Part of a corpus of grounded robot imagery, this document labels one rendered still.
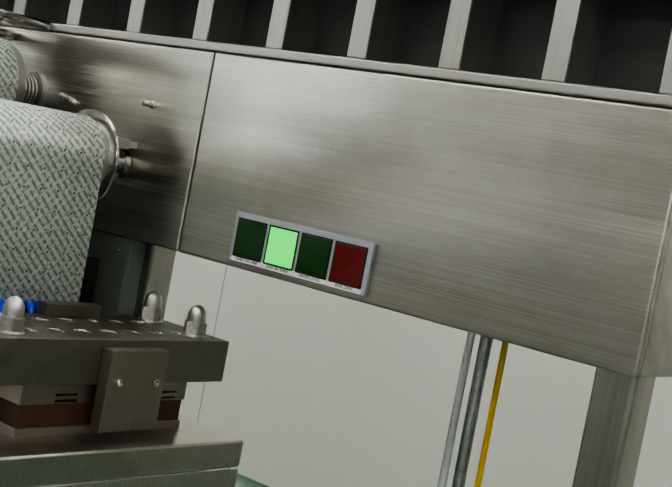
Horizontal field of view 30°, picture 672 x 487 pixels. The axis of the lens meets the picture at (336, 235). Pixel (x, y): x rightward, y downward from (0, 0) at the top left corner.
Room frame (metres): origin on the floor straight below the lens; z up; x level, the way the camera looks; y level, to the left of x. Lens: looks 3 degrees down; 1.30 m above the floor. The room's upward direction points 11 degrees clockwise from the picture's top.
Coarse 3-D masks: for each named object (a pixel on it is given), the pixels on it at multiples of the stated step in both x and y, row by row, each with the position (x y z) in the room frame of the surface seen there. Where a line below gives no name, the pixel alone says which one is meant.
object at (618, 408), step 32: (160, 256) 2.10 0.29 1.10; (160, 288) 2.11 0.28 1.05; (608, 384) 1.54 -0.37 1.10; (640, 384) 1.53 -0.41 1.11; (608, 416) 1.54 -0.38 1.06; (640, 416) 1.55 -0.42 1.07; (608, 448) 1.53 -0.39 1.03; (640, 448) 1.56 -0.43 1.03; (576, 480) 1.55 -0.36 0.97; (608, 480) 1.53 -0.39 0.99
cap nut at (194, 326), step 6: (198, 306) 1.77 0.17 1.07; (192, 312) 1.76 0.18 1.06; (198, 312) 1.76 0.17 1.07; (204, 312) 1.77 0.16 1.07; (192, 318) 1.76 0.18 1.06; (198, 318) 1.76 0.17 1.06; (204, 318) 1.77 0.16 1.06; (186, 324) 1.76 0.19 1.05; (192, 324) 1.76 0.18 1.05; (198, 324) 1.76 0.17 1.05; (204, 324) 1.77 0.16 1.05; (186, 330) 1.76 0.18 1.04; (192, 330) 1.76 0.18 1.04; (198, 330) 1.76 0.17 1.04; (204, 330) 1.77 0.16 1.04; (192, 336) 1.75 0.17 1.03; (198, 336) 1.76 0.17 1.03; (204, 336) 1.77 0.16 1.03
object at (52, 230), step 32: (0, 192) 1.68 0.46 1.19; (32, 192) 1.72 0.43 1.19; (0, 224) 1.68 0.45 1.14; (32, 224) 1.73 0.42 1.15; (64, 224) 1.77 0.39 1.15; (0, 256) 1.69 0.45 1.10; (32, 256) 1.73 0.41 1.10; (64, 256) 1.78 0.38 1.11; (0, 288) 1.70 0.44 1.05; (32, 288) 1.74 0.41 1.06; (64, 288) 1.78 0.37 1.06
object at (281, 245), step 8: (272, 232) 1.70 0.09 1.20; (280, 232) 1.69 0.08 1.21; (288, 232) 1.68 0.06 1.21; (272, 240) 1.70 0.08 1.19; (280, 240) 1.69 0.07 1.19; (288, 240) 1.68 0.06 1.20; (272, 248) 1.70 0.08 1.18; (280, 248) 1.69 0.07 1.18; (288, 248) 1.68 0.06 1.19; (272, 256) 1.69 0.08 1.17; (280, 256) 1.68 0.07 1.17; (288, 256) 1.68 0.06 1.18; (280, 264) 1.68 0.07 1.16; (288, 264) 1.67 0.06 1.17
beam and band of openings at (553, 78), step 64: (0, 0) 2.27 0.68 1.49; (64, 0) 2.18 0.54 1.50; (128, 0) 2.07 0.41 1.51; (192, 0) 1.97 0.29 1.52; (256, 0) 1.89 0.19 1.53; (320, 0) 1.80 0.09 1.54; (384, 0) 1.67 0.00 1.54; (448, 0) 1.67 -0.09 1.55; (512, 0) 1.60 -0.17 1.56; (576, 0) 1.47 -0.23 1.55; (640, 0) 1.49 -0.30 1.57; (320, 64) 1.70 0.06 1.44; (384, 64) 1.63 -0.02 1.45; (448, 64) 1.57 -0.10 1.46; (512, 64) 1.59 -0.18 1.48; (576, 64) 1.48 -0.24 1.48; (640, 64) 1.48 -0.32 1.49
